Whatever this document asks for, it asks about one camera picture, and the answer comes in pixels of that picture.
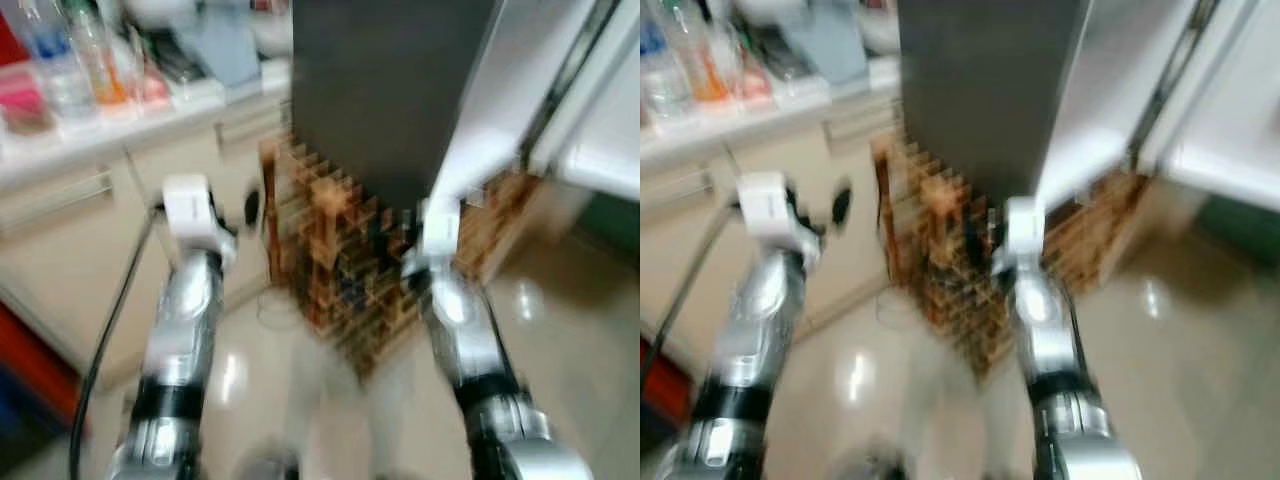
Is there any white fridge door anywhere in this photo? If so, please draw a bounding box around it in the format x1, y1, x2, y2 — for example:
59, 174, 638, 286
1035, 0, 1280, 216
428, 0, 641, 206

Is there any beige kitchen cabinet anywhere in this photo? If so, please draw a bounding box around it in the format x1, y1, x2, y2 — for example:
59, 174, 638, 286
640, 55, 901, 371
0, 55, 296, 386

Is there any wooden bottle rack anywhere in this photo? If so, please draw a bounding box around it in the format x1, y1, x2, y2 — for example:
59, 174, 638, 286
870, 130, 1151, 381
258, 130, 546, 381

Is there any black counter item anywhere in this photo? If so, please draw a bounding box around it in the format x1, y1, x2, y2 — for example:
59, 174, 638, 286
140, 25, 211, 86
745, 25, 811, 81

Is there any clear bottle orange label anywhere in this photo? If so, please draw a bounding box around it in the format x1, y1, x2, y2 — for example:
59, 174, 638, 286
65, 0, 136, 111
665, 0, 736, 106

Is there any green object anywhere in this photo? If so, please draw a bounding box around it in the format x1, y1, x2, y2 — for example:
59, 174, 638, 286
1195, 195, 1280, 266
575, 190, 641, 256

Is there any clear bottle blue label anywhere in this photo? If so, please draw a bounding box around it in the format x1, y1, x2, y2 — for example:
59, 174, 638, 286
640, 0, 691, 121
15, 0, 96, 121

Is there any pink container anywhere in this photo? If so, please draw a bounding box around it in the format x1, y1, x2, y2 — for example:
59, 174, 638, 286
0, 62, 56, 136

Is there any red floor object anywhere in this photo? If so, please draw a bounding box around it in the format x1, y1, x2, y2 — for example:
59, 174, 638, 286
0, 290, 86, 431
640, 340, 691, 426

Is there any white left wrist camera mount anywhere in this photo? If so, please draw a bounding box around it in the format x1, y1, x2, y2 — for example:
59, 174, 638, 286
160, 175, 239, 263
735, 170, 813, 256

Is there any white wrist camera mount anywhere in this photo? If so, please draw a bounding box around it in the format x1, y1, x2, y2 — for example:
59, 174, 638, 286
990, 195, 1046, 281
400, 195, 463, 281
160, 175, 239, 263
735, 170, 813, 256

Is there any silver cabinet handle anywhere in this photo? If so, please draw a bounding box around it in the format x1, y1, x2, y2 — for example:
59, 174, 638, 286
0, 170, 116, 236
215, 105, 291, 151
640, 165, 716, 216
822, 100, 896, 146

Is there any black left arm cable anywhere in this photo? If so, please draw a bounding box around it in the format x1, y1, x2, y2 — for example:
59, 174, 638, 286
68, 203, 166, 480
640, 200, 741, 381

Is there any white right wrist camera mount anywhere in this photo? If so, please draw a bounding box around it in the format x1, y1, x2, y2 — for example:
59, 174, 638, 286
990, 195, 1046, 281
400, 195, 463, 281

